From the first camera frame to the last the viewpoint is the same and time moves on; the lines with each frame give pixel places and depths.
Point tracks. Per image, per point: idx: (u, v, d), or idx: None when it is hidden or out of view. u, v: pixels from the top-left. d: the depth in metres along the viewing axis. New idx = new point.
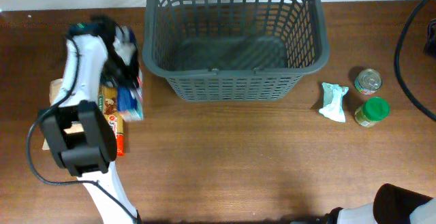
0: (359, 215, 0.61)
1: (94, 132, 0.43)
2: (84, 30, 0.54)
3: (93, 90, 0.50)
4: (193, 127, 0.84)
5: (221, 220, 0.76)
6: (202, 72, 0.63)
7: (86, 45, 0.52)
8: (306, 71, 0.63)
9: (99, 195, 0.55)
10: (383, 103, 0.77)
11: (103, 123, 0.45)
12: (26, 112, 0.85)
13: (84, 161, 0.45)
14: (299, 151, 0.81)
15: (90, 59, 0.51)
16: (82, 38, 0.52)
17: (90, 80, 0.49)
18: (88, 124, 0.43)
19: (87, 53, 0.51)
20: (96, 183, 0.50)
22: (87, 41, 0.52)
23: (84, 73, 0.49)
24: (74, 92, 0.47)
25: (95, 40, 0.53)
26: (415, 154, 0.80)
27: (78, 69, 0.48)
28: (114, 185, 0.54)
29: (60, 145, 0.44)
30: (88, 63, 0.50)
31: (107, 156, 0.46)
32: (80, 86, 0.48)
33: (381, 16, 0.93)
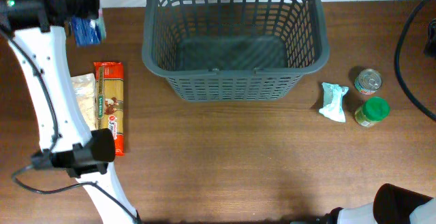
0: (358, 215, 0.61)
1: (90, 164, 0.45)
2: (16, 9, 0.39)
3: (74, 110, 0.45)
4: (193, 126, 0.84)
5: (221, 220, 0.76)
6: (201, 73, 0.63)
7: (41, 53, 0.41)
8: (305, 71, 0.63)
9: (97, 194, 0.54)
10: (383, 103, 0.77)
11: (98, 148, 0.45)
12: (26, 112, 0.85)
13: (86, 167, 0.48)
14: (299, 150, 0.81)
15: (54, 75, 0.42)
16: (31, 42, 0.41)
17: (67, 105, 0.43)
18: (84, 160, 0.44)
19: (47, 67, 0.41)
20: (95, 184, 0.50)
22: (39, 45, 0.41)
23: (58, 103, 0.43)
24: (60, 133, 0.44)
25: (48, 39, 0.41)
26: (415, 154, 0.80)
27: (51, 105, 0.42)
28: (114, 185, 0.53)
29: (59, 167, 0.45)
30: (55, 83, 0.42)
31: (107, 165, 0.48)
32: (63, 123, 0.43)
33: (381, 16, 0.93)
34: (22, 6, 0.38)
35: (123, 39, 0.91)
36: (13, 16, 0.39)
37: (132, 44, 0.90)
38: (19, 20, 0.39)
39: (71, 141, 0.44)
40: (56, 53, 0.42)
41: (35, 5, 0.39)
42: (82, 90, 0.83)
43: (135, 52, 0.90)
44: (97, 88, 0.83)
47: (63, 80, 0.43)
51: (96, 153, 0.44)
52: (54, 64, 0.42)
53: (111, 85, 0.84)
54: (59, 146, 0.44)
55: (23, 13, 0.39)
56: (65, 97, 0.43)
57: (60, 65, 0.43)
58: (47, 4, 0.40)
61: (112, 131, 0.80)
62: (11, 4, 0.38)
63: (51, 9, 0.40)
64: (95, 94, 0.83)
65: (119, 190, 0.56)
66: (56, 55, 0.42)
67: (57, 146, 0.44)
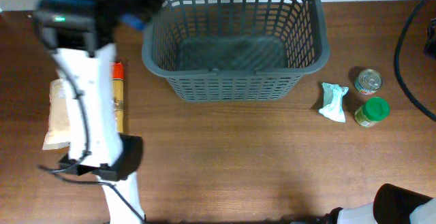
0: (359, 215, 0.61)
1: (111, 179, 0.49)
2: (68, 24, 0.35)
3: (107, 130, 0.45)
4: (194, 127, 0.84)
5: (221, 220, 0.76)
6: (201, 73, 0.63)
7: (84, 77, 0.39)
8: (306, 71, 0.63)
9: (114, 199, 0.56)
10: (383, 103, 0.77)
11: (122, 165, 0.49)
12: (26, 112, 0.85)
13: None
14: (299, 150, 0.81)
15: (94, 101, 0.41)
16: (75, 63, 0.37)
17: (102, 127, 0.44)
18: (107, 176, 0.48)
19: (89, 92, 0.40)
20: (113, 186, 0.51)
22: (84, 70, 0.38)
23: (95, 127, 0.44)
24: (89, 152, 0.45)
25: (95, 67, 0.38)
26: (415, 154, 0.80)
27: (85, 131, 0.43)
28: (129, 188, 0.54)
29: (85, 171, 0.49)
30: (95, 109, 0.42)
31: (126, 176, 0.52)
32: (95, 144, 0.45)
33: (381, 16, 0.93)
34: (73, 24, 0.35)
35: None
36: (62, 30, 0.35)
37: None
38: (68, 37, 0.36)
39: (98, 157, 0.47)
40: (99, 79, 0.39)
41: (86, 27, 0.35)
42: None
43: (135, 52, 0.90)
44: None
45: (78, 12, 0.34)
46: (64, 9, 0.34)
47: (102, 102, 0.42)
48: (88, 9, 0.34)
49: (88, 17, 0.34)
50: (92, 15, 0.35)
51: (120, 171, 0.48)
52: (97, 89, 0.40)
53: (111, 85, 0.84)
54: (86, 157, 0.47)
55: (75, 32, 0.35)
56: (100, 120, 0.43)
57: (101, 89, 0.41)
58: (99, 24, 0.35)
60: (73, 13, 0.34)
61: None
62: (60, 18, 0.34)
63: (103, 30, 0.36)
64: None
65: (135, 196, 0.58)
66: (99, 80, 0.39)
67: (86, 159, 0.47)
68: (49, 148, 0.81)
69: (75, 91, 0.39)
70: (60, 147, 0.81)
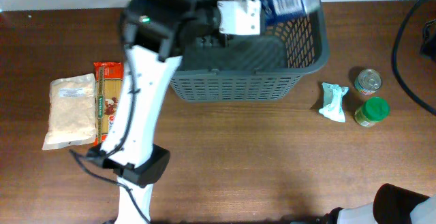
0: (359, 214, 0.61)
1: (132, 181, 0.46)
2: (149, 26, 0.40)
3: (147, 135, 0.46)
4: (194, 127, 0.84)
5: (221, 220, 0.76)
6: (201, 73, 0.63)
7: (148, 75, 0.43)
8: (305, 71, 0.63)
9: (127, 215, 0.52)
10: (383, 103, 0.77)
11: (147, 171, 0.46)
12: (26, 112, 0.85)
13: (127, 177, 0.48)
14: (299, 150, 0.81)
15: (148, 99, 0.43)
16: (144, 61, 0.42)
17: (144, 128, 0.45)
18: (131, 177, 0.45)
19: (146, 89, 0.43)
20: (130, 191, 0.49)
22: (150, 69, 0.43)
23: (136, 125, 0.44)
24: (122, 148, 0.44)
25: (161, 68, 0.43)
26: (415, 154, 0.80)
27: (129, 123, 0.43)
28: (144, 197, 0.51)
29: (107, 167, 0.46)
30: (145, 105, 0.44)
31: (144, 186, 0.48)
32: (131, 142, 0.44)
33: (381, 16, 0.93)
34: (156, 26, 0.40)
35: None
36: (144, 30, 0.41)
37: None
38: (145, 39, 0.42)
39: (127, 158, 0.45)
40: (159, 81, 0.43)
41: (165, 35, 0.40)
42: (82, 90, 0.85)
43: None
44: (97, 88, 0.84)
45: (161, 21, 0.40)
46: (153, 11, 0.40)
47: (154, 105, 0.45)
48: (174, 17, 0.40)
49: (172, 23, 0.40)
50: (174, 21, 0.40)
51: (144, 177, 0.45)
52: (154, 89, 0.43)
53: (111, 85, 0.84)
54: (115, 155, 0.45)
55: (152, 34, 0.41)
56: (146, 120, 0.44)
57: (158, 92, 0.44)
58: (176, 35, 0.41)
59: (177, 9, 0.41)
60: (161, 16, 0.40)
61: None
62: (146, 20, 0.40)
63: (178, 42, 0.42)
64: (95, 94, 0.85)
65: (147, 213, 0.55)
66: (159, 82, 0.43)
67: (114, 156, 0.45)
68: (49, 148, 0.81)
69: (133, 85, 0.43)
70: (60, 148, 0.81)
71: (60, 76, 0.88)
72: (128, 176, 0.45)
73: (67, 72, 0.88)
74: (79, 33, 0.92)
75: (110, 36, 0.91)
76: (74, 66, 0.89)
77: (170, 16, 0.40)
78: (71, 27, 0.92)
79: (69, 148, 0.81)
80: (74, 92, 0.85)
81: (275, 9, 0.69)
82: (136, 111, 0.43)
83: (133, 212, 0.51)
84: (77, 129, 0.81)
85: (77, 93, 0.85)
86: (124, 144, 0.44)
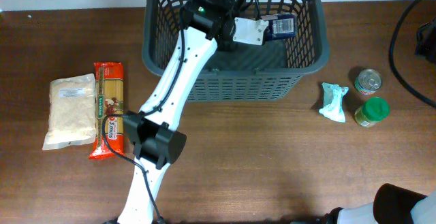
0: (359, 215, 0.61)
1: (160, 146, 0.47)
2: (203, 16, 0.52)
3: (182, 103, 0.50)
4: (194, 127, 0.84)
5: (221, 220, 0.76)
6: (201, 73, 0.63)
7: (194, 50, 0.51)
8: (306, 71, 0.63)
9: (137, 201, 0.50)
10: (383, 103, 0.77)
11: (176, 139, 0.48)
12: (26, 112, 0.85)
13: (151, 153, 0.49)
14: (299, 150, 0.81)
15: (191, 69, 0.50)
16: (193, 38, 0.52)
17: (182, 93, 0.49)
18: (159, 139, 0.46)
19: (191, 60, 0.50)
20: (145, 173, 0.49)
22: (197, 44, 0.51)
23: (177, 88, 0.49)
24: (161, 107, 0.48)
25: (206, 45, 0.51)
26: (415, 154, 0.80)
27: (172, 86, 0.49)
28: (157, 184, 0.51)
29: (135, 137, 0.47)
30: (188, 73, 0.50)
31: (167, 159, 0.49)
32: (169, 104, 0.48)
33: (381, 16, 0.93)
34: (206, 16, 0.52)
35: (123, 39, 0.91)
36: (196, 18, 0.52)
37: (132, 44, 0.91)
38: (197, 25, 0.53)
39: (163, 119, 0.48)
40: (202, 56, 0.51)
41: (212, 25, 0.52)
42: (82, 90, 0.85)
43: (136, 52, 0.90)
44: (97, 88, 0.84)
45: (211, 15, 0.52)
46: (208, 5, 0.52)
47: (194, 75, 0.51)
48: (221, 13, 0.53)
49: (217, 17, 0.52)
50: (221, 16, 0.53)
51: (171, 146, 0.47)
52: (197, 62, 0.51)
53: (112, 85, 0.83)
54: (152, 116, 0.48)
55: (201, 21, 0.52)
56: (185, 86, 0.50)
57: (198, 67, 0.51)
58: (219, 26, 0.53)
59: (225, 9, 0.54)
60: (211, 12, 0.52)
61: (112, 131, 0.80)
62: (202, 10, 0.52)
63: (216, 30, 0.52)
64: (95, 93, 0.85)
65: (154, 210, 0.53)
66: (201, 58, 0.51)
67: (152, 116, 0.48)
68: (50, 148, 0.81)
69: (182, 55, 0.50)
70: (60, 147, 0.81)
71: (60, 76, 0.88)
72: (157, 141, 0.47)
73: (67, 72, 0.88)
74: (78, 33, 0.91)
75: (110, 36, 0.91)
76: (74, 66, 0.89)
77: (215, 13, 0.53)
78: (71, 27, 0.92)
79: (69, 148, 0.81)
80: (74, 92, 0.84)
81: (273, 30, 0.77)
82: (180, 76, 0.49)
83: (144, 197, 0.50)
84: (77, 129, 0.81)
85: (77, 93, 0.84)
86: (164, 103, 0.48)
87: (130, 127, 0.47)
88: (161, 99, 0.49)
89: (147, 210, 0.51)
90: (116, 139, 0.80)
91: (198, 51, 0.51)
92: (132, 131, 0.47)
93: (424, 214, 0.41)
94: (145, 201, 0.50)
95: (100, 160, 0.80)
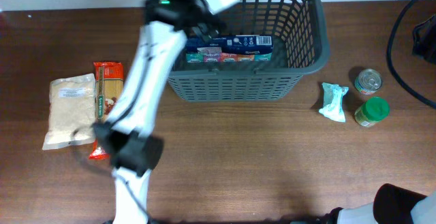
0: (359, 215, 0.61)
1: (134, 146, 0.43)
2: (165, 8, 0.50)
3: (154, 104, 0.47)
4: (193, 127, 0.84)
5: (221, 220, 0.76)
6: (201, 73, 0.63)
7: (161, 44, 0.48)
8: (305, 71, 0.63)
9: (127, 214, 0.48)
10: (383, 103, 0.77)
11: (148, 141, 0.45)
12: (26, 112, 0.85)
13: (126, 166, 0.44)
14: (299, 150, 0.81)
15: (159, 67, 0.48)
16: (159, 34, 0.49)
17: (153, 92, 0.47)
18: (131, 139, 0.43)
19: (158, 56, 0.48)
20: (127, 183, 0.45)
22: (163, 39, 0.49)
23: (148, 87, 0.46)
24: (131, 112, 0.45)
25: (172, 39, 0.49)
26: (415, 155, 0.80)
27: (142, 85, 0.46)
28: (142, 190, 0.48)
29: (107, 147, 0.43)
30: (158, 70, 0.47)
31: (145, 165, 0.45)
32: (139, 105, 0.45)
33: (380, 16, 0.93)
34: (171, 7, 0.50)
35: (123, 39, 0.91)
36: (160, 13, 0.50)
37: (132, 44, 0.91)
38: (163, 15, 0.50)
39: (136, 121, 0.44)
40: (169, 52, 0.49)
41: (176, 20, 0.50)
42: (82, 90, 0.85)
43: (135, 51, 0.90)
44: (97, 88, 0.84)
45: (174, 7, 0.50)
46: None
47: (163, 73, 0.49)
48: (184, 3, 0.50)
49: (181, 9, 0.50)
50: (187, 5, 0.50)
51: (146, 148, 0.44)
52: (165, 58, 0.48)
53: (111, 85, 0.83)
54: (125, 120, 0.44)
55: (167, 15, 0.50)
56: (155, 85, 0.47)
57: (165, 65, 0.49)
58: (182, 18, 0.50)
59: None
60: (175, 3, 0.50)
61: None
62: (165, 3, 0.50)
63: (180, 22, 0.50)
64: (95, 93, 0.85)
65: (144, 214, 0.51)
66: (167, 55, 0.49)
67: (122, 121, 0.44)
68: (50, 148, 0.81)
69: (149, 52, 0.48)
70: (60, 147, 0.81)
71: (60, 75, 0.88)
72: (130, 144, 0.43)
73: (67, 72, 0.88)
74: (78, 33, 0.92)
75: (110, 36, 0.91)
76: (73, 66, 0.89)
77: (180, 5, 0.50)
78: (72, 27, 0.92)
79: (69, 148, 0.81)
80: (74, 92, 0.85)
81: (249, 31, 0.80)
82: (149, 74, 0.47)
83: (132, 209, 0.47)
84: (77, 129, 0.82)
85: (77, 92, 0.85)
86: (133, 107, 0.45)
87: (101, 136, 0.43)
88: (131, 100, 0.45)
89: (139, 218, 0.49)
90: None
91: (165, 45, 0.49)
92: (103, 140, 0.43)
93: (424, 212, 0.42)
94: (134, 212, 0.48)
95: (100, 160, 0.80)
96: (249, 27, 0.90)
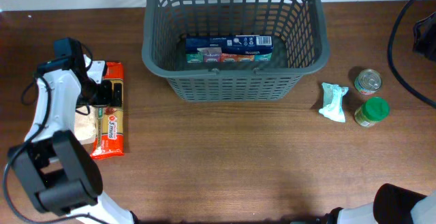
0: (360, 215, 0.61)
1: (76, 164, 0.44)
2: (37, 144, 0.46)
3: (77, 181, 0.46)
4: (193, 127, 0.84)
5: (221, 220, 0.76)
6: (201, 73, 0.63)
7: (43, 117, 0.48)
8: (305, 71, 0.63)
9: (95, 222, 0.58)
10: (383, 103, 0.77)
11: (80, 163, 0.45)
12: (26, 112, 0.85)
13: (50, 205, 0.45)
14: (299, 150, 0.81)
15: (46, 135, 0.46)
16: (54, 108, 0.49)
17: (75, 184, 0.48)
18: (72, 152, 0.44)
19: (63, 82, 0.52)
20: (88, 215, 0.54)
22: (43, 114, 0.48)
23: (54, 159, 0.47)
24: (53, 86, 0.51)
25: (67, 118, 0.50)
26: (415, 154, 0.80)
27: (48, 105, 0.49)
28: (109, 210, 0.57)
29: (37, 183, 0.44)
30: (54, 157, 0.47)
31: (92, 193, 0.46)
32: (78, 199, 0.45)
33: (379, 16, 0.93)
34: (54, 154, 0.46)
35: (123, 39, 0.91)
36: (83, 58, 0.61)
37: (132, 44, 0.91)
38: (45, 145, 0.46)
39: (82, 199, 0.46)
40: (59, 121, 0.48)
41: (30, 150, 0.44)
42: None
43: (135, 52, 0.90)
44: None
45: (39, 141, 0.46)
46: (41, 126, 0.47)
47: (49, 100, 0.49)
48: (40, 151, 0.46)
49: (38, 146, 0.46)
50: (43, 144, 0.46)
51: (75, 171, 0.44)
52: (60, 88, 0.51)
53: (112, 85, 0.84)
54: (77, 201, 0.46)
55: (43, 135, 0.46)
56: (70, 107, 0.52)
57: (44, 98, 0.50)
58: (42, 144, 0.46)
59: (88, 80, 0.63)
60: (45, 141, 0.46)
61: (112, 131, 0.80)
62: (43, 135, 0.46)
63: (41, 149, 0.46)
64: None
65: (116, 212, 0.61)
66: (74, 95, 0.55)
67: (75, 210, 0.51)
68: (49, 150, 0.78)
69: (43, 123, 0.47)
70: None
71: None
72: (63, 179, 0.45)
73: None
74: (78, 33, 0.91)
75: (110, 36, 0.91)
76: None
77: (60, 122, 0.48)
78: (71, 27, 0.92)
79: None
80: None
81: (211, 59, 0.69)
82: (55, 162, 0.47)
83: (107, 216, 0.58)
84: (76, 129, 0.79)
85: None
86: (51, 93, 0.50)
87: (20, 163, 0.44)
88: (49, 201, 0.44)
89: (112, 216, 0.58)
90: (116, 139, 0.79)
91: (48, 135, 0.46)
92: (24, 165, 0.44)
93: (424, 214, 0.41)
94: (108, 216, 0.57)
95: (100, 159, 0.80)
96: (249, 27, 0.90)
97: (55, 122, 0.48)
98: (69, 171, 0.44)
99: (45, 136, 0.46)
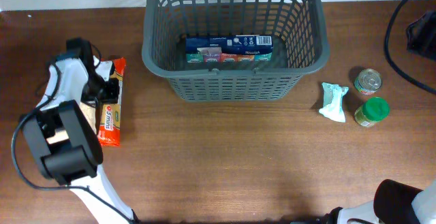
0: (359, 213, 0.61)
1: (80, 131, 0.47)
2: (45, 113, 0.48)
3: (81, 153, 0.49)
4: (193, 127, 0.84)
5: (221, 220, 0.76)
6: (201, 73, 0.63)
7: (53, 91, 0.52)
8: (305, 71, 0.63)
9: (91, 199, 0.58)
10: (383, 103, 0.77)
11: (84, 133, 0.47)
12: (26, 113, 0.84)
13: (53, 173, 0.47)
14: (299, 150, 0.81)
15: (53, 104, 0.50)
16: (63, 84, 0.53)
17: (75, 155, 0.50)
18: (77, 120, 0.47)
19: (72, 67, 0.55)
20: (86, 188, 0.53)
22: (52, 88, 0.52)
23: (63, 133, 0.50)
24: (62, 69, 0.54)
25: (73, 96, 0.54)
26: (415, 154, 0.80)
27: (57, 82, 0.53)
28: (107, 188, 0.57)
29: (43, 149, 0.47)
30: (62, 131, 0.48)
31: (93, 162, 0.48)
32: (79, 167, 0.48)
33: (379, 16, 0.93)
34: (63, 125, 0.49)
35: (123, 39, 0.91)
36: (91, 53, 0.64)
37: (132, 44, 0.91)
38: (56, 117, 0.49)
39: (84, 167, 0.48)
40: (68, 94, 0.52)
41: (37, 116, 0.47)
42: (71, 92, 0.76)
43: (135, 52, 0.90)
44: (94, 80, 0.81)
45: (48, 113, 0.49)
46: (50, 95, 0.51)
47: (58, 78, 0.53)
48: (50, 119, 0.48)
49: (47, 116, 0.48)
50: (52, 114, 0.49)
51: (78, 139, 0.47)
52: (70, 70, 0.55)
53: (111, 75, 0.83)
54: (78, 169, 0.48)
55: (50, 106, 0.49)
56: (76, 88, 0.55)
57: (55, 76, 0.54)
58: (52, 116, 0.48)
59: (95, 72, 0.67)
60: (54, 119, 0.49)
61: (109, 121, 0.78)
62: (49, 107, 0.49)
63: (48, 120, 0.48)
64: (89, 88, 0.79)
65: (113, 194, 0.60)
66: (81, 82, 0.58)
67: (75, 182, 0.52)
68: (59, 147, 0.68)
69: (52, 95, 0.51)
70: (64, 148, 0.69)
71: None
72: (67, 146, 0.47)
73: None
74: (78, 33, 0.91)
75: (110, 35, 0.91)
76: None
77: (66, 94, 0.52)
78: (71, 26, 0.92)
79: None
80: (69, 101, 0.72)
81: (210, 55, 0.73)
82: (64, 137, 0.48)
83: (103, 194, 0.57)
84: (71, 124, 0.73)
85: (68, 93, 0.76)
86: (60, 77, 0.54)
87: (28, 127, 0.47)
88: (51, 169, 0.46)
89: (107, 192, 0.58)
90: (112, 131, 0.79)
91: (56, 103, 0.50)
92: (31, 131, 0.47)
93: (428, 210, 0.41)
94: (105, 193, 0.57)
95: None
96: (249, 28, 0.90)
97: (63, 95, 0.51)
98: (73, 137, 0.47)
99: (53, 105, 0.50)
